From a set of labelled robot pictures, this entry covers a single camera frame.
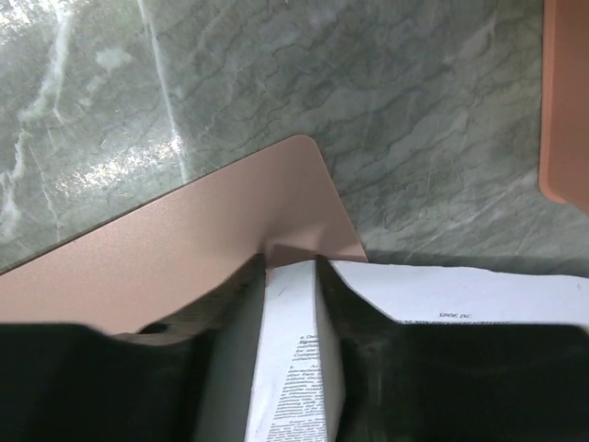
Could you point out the pink file folder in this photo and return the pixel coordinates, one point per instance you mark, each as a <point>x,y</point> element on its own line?
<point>280,202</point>

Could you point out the printed paper sheets stack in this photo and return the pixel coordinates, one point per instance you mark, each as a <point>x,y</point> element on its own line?
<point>298,390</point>

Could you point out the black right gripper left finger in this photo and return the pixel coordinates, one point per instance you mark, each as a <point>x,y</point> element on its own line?
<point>68,382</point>

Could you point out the orange plastic tray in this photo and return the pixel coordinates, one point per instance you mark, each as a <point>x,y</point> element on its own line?
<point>563,157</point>

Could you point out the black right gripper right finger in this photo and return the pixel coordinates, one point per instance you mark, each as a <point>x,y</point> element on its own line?
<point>439,382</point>

